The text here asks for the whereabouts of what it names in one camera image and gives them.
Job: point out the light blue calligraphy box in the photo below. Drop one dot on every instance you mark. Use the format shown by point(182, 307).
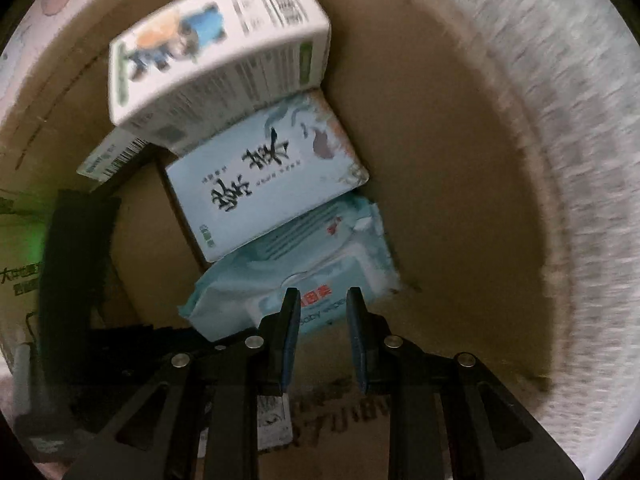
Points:
point(263, 172)

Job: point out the white cartoon product box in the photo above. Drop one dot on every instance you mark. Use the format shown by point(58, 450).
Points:
point(196, 67)

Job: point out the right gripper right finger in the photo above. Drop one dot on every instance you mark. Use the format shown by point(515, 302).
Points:
point(449, 417)

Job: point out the white shipping label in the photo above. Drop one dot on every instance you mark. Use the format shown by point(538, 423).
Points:
point(114, 152)

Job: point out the baby wipes pack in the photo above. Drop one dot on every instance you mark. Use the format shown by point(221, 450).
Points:
point(322, 254)

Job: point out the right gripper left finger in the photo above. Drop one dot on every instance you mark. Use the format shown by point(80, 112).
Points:
point(195, 411)

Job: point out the pink cartoon bed sheet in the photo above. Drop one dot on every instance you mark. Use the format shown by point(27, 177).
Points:
point(567, 73)

